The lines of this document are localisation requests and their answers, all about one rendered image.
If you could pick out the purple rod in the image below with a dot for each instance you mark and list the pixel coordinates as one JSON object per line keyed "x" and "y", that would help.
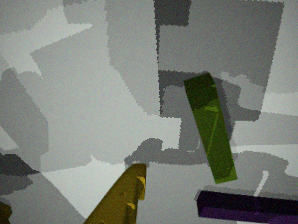
{"x": 244, "y": 208}

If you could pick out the lime green rod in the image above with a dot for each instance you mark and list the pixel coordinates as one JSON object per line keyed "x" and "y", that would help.
{"x": 205, "y": 105}

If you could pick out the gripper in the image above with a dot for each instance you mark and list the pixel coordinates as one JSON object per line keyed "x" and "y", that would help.
{"x": 120, "y": 203}

